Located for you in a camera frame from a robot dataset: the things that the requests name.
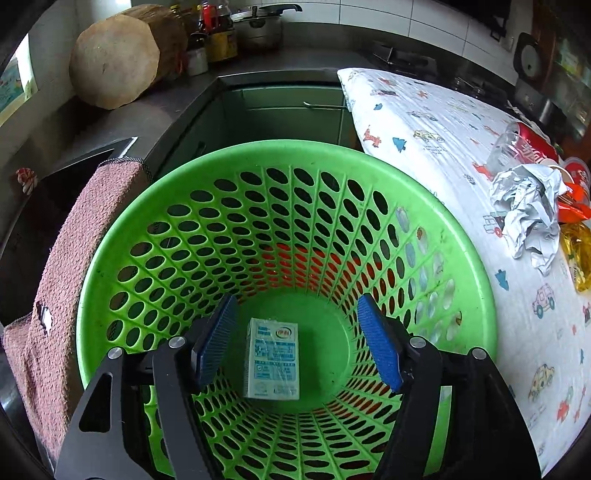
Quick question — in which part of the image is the patterned white tablecloth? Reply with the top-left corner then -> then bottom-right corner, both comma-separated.
338,68 -> 590,479

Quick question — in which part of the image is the pink towel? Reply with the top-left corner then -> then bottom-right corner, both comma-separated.
2,157 -> 150,462

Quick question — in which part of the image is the red cap bottle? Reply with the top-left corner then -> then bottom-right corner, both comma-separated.
185,4 -> 208,77

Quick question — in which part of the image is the steel pressure cooker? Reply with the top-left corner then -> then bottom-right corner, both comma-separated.
230,3 -> 303,55

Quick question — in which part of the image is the white paper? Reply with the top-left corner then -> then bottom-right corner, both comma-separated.
490,164 -> 567,276

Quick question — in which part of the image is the dark sauce bottle yellow label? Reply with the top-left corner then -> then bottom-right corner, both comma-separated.
202,1 -> 238,63

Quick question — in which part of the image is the red cola can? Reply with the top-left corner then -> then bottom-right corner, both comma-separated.
486,122 -> 558,175

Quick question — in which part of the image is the red snack cup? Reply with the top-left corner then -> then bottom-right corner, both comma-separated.
563,157 -> 590,201

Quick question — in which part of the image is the green cabinet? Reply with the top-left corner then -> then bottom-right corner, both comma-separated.
155,85 -> 362,178

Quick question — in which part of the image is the round wooden chopping block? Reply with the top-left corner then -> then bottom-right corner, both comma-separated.
69,4 -> 188,110

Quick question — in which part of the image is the green plastic basket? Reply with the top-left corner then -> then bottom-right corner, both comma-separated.
76,140 -> 497,479

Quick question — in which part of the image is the black rice cooker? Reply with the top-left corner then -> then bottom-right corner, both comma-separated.
513,32 -> 555,126

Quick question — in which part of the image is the yellow plastic wrapper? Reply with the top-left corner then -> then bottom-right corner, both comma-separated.
560,223 -> 591,292

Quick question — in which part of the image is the white milk carton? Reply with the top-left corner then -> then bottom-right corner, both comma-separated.
243,318 -> 300,401

